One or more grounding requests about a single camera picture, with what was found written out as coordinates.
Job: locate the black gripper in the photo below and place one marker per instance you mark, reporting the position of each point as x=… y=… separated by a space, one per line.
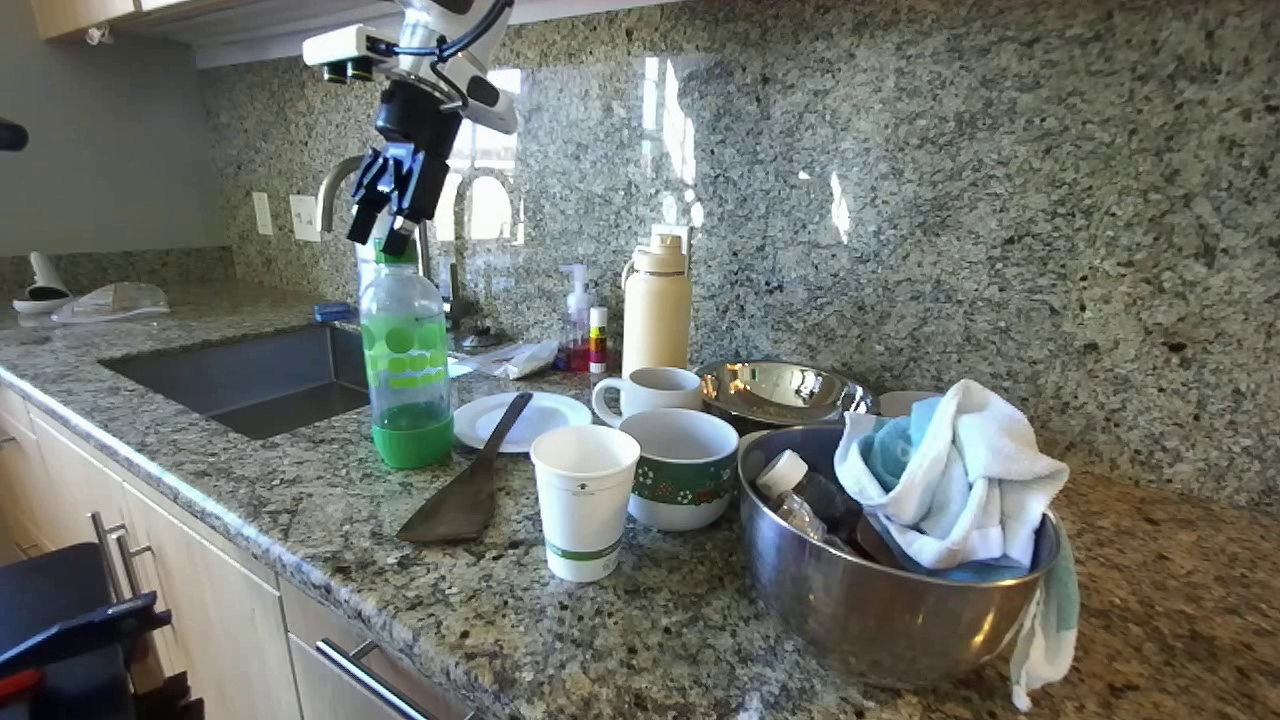
x=405 y=169

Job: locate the green plastic bottle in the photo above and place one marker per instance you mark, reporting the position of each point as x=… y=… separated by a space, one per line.
x=405 y=363

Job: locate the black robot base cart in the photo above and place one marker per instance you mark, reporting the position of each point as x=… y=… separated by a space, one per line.
x=69 y=644

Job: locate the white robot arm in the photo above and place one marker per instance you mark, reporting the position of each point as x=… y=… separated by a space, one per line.
x=438 y=77

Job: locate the small red yellow bottle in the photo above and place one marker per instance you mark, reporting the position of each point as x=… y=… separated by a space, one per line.
x=596 y=342

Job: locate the small clear soap bottle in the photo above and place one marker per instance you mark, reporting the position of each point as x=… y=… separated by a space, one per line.
x=579 y=308

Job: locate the cream insulated water bottle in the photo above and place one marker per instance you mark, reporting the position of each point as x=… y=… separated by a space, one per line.
x=659 y=301

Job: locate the small silver dish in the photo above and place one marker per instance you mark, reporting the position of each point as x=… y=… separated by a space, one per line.
x=782 y=393

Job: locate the white capped dark bottle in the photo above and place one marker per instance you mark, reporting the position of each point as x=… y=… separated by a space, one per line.
x=827 y=496

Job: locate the curved steel faucet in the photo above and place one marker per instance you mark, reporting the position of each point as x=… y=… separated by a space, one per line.
x=468 y=247

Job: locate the clear plastic packet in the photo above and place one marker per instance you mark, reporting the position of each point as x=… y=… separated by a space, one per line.
x=515 y=363

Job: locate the steel kitchen sink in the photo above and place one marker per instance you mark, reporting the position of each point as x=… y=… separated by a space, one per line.
x=257 y=384

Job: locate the white round plate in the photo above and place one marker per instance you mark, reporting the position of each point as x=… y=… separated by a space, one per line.
x=547 y=410

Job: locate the white object on counter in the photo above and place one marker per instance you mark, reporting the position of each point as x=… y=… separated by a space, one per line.
x=102 y=305

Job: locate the plain white mug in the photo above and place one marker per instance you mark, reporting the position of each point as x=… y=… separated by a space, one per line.
x=644 y=388

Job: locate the dark wooden spatula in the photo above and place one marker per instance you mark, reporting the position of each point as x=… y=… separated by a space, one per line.
x=463 y=509

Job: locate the white paper cup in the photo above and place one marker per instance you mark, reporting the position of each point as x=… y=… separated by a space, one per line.
x=581 y=485

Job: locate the green patterned white mug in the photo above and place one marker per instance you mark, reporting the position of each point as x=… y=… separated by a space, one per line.
x=685 y=468

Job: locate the white and blue towel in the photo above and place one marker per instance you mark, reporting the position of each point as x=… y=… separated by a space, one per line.
x=956 y=483

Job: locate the large steel mixing bowl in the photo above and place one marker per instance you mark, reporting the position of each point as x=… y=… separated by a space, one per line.
x=861 y=616

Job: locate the white wall outlet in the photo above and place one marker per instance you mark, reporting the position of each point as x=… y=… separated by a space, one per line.
x=304 y=218

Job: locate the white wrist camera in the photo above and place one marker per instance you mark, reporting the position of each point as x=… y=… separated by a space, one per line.
x=345 y=52

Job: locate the steel cabinet handle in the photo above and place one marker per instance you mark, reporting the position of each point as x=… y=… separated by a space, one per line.
x=119 y=563

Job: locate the steel drawer handle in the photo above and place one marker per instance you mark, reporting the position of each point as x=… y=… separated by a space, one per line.
x=368 y=683

